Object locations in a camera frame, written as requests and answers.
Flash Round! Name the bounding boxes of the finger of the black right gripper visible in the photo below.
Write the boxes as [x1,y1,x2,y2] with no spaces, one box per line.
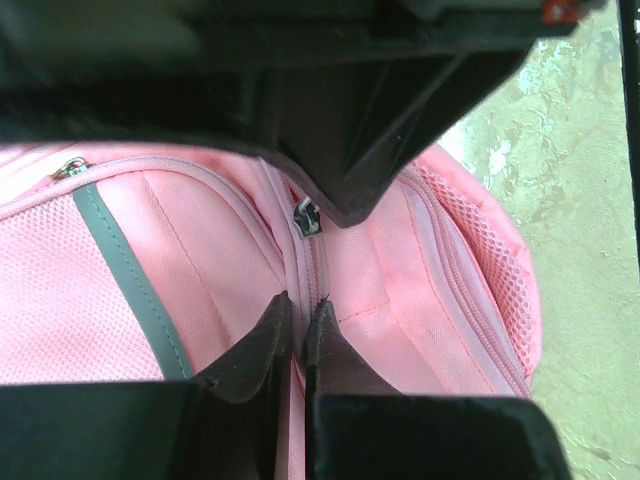
[272,34,533,226]

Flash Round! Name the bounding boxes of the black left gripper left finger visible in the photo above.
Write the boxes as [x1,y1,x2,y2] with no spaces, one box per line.
[1,293,292,479]

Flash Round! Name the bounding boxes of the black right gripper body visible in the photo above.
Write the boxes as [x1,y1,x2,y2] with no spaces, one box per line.
[1,1,602,149]

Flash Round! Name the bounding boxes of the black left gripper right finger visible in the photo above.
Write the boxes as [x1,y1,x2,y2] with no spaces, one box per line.
[305,300,571,480]

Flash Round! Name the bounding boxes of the pink student backpack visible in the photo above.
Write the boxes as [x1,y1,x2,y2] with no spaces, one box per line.
[1,143,541,479]

